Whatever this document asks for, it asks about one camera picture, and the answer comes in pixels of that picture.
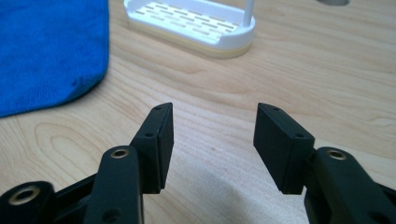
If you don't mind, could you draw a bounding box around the white slotted drain rack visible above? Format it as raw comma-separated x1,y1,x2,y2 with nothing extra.
123,0,257,60

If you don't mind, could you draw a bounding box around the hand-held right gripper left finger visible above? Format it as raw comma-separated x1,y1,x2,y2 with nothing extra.
83,102,175,224

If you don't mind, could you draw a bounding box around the grey round object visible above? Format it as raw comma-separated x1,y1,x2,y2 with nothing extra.
317,0,351,7

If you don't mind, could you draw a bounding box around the blue cloth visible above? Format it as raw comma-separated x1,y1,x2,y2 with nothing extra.
0,0,110,119

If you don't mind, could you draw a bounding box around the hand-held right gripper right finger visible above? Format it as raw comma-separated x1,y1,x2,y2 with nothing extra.
253,103,396,224

